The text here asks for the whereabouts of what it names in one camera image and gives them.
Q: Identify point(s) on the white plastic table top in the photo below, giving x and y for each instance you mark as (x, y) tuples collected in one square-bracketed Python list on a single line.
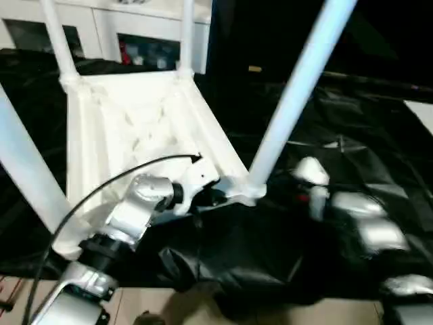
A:
[(142, 122)]

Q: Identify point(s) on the white plastic table leg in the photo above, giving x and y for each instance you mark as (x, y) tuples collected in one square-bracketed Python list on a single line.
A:
[(301, 88), (187, 37), (59, 40), (30, 162)]

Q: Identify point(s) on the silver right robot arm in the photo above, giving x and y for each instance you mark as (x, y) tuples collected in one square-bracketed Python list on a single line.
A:
[(369, 223)]

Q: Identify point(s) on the black plastic mat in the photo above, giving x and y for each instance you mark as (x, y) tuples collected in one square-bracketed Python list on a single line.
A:
[(365, 149)]

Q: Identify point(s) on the small tan label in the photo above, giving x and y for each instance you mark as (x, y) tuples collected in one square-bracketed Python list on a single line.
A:
[(254, 68)]

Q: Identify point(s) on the long black bar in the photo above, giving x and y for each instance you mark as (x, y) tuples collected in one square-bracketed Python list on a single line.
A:
[(379, 81)]

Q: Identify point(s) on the red bottle in cabinet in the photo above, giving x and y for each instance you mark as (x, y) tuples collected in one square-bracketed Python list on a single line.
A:
[(124, 53)]

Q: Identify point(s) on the white cabinet with glass doors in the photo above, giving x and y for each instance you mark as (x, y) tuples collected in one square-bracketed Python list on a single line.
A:
[(101, 24)]

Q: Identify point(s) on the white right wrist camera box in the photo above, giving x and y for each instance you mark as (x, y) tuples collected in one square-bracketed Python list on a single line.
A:
[(311, 179)]

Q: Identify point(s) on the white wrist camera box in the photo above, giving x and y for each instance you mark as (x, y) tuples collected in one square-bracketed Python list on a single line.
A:
[(197, 177), (311, 179)]

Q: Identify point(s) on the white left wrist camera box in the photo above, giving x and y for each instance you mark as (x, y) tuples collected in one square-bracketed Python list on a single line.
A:
[(197, 177)]

